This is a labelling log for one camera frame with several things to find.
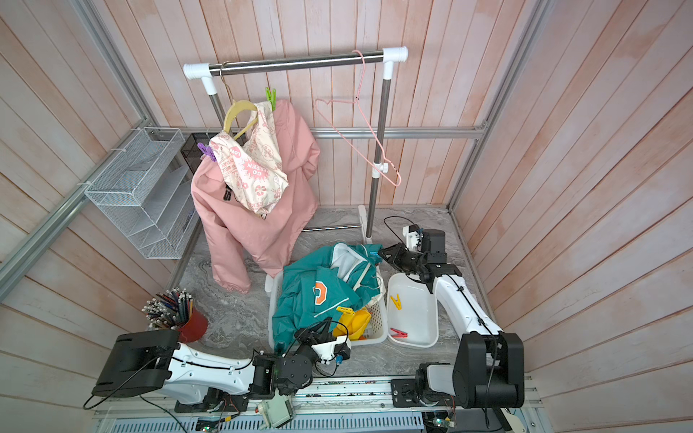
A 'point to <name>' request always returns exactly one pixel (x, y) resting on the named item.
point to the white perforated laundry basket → (378, 329)
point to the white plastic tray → (412, 313)
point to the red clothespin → (400, 335)
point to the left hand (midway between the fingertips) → (325, 320)
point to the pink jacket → (238, 234)
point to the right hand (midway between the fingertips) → (380, 251)
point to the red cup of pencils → (173, 309)
